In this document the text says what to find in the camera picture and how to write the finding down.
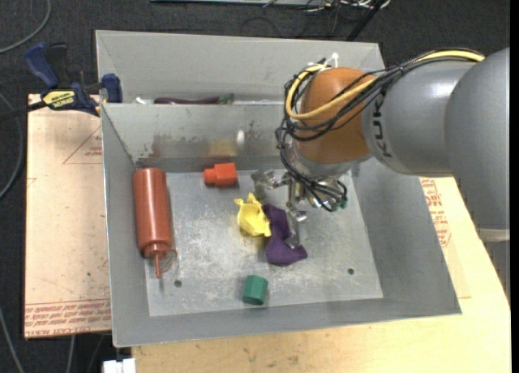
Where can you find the purple cloth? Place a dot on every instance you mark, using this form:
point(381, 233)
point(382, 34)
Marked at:
point(279, 247)

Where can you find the yellow crumpled cloth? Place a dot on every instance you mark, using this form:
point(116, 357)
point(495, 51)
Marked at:
point(252, 217)

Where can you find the brown cardboard board, red print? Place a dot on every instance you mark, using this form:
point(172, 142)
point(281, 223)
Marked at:
point(65, 209)

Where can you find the red-brown squeeze bottle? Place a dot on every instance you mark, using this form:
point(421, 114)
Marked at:
point(153, 209)

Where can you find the grey metal bin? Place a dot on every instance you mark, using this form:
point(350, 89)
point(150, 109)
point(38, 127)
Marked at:
point(211, 249)

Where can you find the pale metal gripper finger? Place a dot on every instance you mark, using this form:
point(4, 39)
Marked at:
point(268, 180)
point(293, 229)

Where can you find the green hexagonal block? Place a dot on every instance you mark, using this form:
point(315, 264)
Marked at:
point(254, 290)

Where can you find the orange plastic block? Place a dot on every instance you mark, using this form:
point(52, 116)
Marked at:
point(221, 174)

